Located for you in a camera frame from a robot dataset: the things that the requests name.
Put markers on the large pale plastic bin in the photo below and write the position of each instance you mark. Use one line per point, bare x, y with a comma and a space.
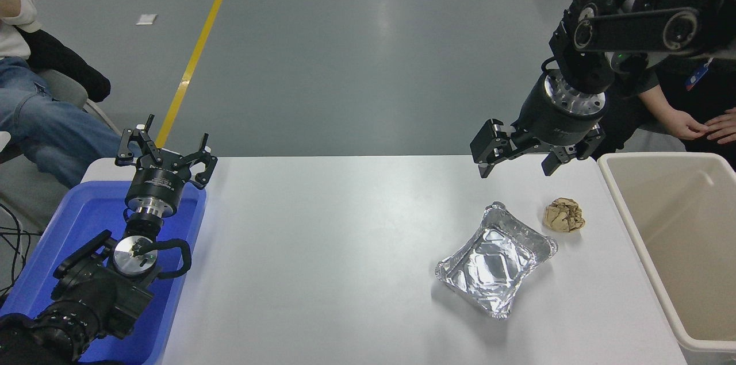
661, 210

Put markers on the seated person's forearm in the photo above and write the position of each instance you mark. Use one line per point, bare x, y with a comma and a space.
8, 4

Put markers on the standing person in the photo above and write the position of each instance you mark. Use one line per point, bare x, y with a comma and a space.
724, 89

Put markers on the silver foil tray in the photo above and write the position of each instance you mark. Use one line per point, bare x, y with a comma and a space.
489, 261

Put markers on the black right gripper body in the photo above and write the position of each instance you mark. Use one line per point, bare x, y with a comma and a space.
552, 120

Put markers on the crumpled tan paper ball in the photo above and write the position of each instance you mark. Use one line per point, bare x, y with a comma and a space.
563, 215

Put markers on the seated person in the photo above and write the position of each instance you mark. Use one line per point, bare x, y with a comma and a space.
46, 123

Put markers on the white paper scrap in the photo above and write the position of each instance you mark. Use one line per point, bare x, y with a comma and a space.
146, 19

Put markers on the black jacket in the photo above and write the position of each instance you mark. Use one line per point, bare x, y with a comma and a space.
63, 63

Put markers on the standing person's left hand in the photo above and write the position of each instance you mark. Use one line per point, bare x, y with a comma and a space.
724, 128

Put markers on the standing person's right hand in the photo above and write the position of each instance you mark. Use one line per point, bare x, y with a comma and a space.
687, 125

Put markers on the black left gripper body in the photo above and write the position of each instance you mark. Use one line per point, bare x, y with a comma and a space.
158, 181

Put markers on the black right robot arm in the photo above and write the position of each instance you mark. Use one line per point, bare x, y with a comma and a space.
632, 26

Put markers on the standing person's right forearm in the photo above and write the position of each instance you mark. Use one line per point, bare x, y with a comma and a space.
655, 102

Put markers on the blue plastic tray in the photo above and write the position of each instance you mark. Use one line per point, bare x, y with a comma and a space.
75, 221

